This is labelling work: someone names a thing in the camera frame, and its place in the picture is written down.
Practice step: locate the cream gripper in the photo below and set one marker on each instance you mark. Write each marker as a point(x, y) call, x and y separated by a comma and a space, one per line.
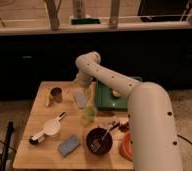
point(87, 92)

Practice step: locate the grey-blue towel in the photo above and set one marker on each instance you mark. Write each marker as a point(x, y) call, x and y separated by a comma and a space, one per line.
point(80, 99)

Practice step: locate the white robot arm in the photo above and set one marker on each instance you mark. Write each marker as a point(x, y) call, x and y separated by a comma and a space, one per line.
point(153, 131)

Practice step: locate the green plastic cup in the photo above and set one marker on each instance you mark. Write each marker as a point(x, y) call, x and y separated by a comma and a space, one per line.
point(90, 113)

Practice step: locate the brown paper cup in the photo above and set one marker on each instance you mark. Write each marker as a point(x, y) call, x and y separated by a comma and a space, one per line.
point(56, 94)

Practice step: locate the green plastic tray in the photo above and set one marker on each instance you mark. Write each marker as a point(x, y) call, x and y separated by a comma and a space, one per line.
point(106, 101)

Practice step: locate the orange peach fruit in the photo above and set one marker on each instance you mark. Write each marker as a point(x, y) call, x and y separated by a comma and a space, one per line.
point(116, 94)

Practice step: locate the yellow banana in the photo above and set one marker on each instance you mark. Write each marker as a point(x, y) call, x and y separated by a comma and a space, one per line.
point(49, 99)

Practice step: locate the wooden table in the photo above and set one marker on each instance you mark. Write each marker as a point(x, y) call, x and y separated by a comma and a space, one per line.
point(46, 154)

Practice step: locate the dark brown bowl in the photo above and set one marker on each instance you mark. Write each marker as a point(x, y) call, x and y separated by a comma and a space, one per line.
point(98, 133)

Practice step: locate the bunch of dark grapes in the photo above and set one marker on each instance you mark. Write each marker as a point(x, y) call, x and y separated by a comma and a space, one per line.
point(124, 127)

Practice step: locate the metal whisk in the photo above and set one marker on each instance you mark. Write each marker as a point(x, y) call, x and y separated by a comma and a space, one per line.
point(98, 142)

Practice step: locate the blue sponge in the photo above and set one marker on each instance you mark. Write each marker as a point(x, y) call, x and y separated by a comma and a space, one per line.
point(69, 145)

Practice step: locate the orange red bowl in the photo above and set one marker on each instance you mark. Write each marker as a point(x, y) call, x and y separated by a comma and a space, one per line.
point(125, 147)

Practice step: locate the green base object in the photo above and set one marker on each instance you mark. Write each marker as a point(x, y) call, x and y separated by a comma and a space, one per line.
point(84, 21)

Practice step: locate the black pole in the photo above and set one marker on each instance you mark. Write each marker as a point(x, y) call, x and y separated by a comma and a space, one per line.
point(4, 156)

